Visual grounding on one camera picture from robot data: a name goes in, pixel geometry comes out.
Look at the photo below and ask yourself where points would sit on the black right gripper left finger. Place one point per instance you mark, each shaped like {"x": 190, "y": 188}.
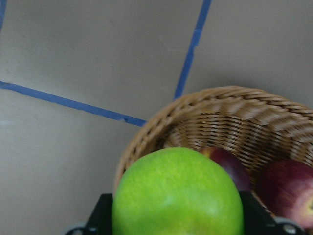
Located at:
{"x": 99, "y": 222}

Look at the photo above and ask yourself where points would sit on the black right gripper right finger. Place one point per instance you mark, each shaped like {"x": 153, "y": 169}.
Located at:
{"x": 257, "y": 220}

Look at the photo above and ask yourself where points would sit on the red yellow apple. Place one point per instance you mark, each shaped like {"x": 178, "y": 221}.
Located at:
{"x": 286, "y": 188}

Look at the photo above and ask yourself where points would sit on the dark red apple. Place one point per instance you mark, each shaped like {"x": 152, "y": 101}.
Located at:
{"x": 231, "y": 164}

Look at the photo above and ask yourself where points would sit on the green apple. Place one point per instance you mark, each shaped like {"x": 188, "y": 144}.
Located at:
{"x": 176, "y": 191}

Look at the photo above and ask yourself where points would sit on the oval wicker basket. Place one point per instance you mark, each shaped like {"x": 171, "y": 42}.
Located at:
{"x": 256, "y": 126}

